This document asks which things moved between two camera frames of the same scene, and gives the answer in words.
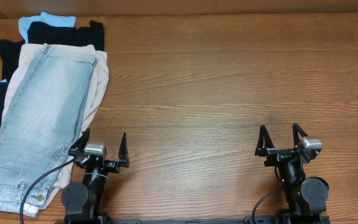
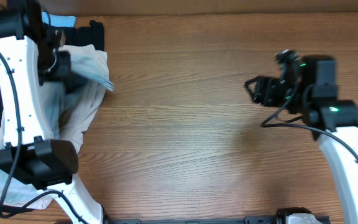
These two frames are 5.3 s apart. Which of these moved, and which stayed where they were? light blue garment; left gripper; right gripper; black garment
Moved: right gripper; left gripper
Stayed: black garment; light blue garment
